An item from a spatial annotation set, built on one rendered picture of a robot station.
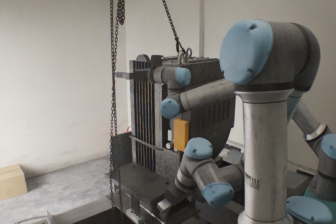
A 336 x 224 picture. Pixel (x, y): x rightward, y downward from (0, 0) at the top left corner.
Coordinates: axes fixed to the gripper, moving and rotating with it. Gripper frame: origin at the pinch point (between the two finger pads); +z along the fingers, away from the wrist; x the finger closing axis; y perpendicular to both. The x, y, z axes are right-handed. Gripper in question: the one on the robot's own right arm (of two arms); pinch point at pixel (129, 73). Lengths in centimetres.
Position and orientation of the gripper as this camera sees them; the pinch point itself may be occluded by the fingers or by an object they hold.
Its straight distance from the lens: 131.3
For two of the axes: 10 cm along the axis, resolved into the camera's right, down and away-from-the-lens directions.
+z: -8.5, -1.0, 5.3
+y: 0.1, 9.8, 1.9
